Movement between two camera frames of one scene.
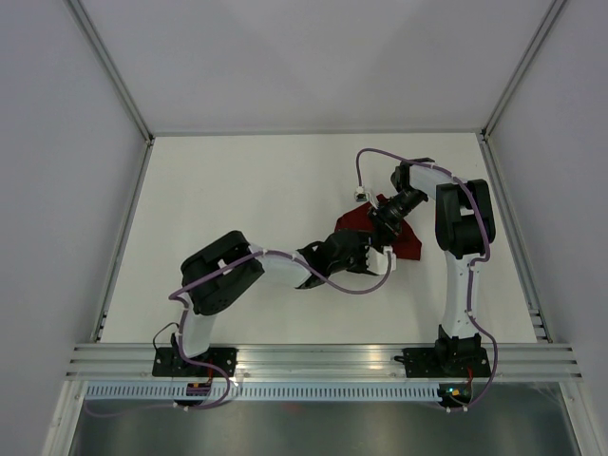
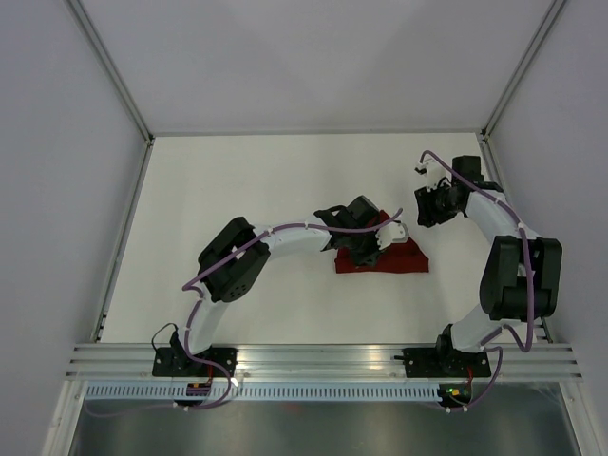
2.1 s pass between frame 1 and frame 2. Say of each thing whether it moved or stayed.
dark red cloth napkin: moved
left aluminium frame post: stayed
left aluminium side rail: stayed
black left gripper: moved
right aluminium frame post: stayed
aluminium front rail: stayed
